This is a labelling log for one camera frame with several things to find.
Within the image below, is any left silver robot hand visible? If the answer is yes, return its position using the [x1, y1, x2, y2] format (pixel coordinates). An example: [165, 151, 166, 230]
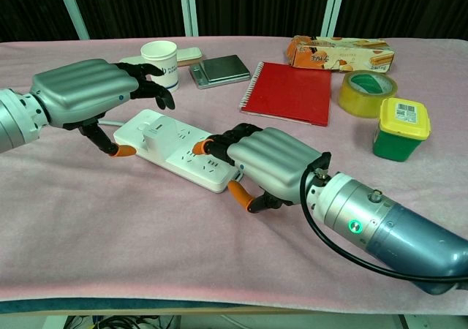
[29, 58, 176, 159]

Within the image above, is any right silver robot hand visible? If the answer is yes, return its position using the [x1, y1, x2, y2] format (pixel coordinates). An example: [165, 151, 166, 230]
[192, 122, 332, 213]

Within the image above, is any white power strip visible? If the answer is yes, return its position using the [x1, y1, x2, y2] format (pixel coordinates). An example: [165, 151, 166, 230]
[113, 108, 244, 194]

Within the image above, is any white charger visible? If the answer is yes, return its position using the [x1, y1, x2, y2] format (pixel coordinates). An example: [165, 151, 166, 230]
[140, 113, 180, 159]

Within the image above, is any red spiral notebook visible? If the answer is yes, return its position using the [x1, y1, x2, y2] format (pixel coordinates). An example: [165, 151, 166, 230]
[239, 61, 333, 127]

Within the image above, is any white paper cup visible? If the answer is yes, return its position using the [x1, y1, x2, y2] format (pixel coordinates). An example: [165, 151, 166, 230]
[140, 40, 181, 92]

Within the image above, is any black pleated partition panel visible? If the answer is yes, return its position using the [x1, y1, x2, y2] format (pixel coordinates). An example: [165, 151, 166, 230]
[69, 0, 187, 39]
[336, 0, 468, 41]
[0, 0, 80, 43]
[193, 0, 332, 37]

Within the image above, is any yellow tape roll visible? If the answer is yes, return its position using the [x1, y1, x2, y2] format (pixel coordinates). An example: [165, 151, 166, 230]
[337, 69, 399, 119]

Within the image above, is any silver digital scale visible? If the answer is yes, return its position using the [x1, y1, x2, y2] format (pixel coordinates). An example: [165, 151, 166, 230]
[189, 54, 252, 89]

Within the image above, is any white pink pencil case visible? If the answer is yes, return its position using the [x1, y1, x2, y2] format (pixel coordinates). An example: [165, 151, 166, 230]
[119, 46, 202, 69]

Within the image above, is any green container yellow lid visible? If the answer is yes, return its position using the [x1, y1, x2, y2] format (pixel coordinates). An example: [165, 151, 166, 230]
[372, 97, 431, 162]

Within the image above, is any orange biscuit box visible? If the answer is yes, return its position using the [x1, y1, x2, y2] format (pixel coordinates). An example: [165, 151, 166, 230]
[283, 35, 396, 73]

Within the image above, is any pink tablecloth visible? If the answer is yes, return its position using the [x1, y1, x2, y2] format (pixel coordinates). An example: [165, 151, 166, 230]
[0, 36, 468, 315]

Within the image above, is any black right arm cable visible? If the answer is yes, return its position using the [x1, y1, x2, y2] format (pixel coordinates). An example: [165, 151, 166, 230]
[299, 160, 468, 282]

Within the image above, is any white partition frame post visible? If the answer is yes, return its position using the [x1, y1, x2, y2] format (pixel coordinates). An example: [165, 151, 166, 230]
[321, 0, 348, 37]
[178, 0, 200, 37]
[54, 0, 91, 41]

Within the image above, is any black floor cable bundle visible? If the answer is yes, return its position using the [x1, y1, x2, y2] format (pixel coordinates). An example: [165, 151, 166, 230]
[69, 314, 176, 329]

